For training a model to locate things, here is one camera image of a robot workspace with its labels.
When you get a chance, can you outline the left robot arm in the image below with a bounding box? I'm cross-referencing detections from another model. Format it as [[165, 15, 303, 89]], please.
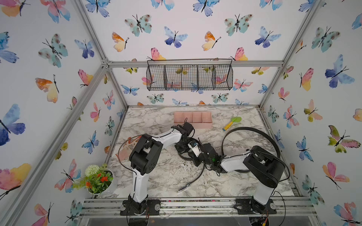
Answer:
[[123, 122, 195, 215]]

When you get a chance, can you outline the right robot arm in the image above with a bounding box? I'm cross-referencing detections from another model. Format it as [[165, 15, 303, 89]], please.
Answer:
[[175, 139, 286, 214]]

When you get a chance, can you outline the pink compartment storage tray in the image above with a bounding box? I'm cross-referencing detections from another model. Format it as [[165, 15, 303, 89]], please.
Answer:
[[173, 111, 213, 129]]

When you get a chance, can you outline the green yellow toy shovel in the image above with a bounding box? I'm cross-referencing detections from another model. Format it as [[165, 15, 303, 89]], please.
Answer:
[[223, 117, 242, 131]]

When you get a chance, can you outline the black belt right coil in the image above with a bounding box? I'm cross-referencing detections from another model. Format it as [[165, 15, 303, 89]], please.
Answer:
[[221, 127, 281, 173]]

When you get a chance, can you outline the potted artificial flower plant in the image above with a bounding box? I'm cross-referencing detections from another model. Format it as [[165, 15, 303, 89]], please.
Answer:
[[73, 164, 117, 197]]

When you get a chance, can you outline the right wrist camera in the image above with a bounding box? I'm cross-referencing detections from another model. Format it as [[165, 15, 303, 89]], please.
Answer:
[[188, 141, 202, 158]]

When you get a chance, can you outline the black wire wall basket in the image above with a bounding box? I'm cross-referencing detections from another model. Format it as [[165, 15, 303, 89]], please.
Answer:
[[143, 58, 233, 92]]

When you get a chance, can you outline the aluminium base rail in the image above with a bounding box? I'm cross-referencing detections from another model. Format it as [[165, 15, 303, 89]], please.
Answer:
[[80, 196, 317, 218]]

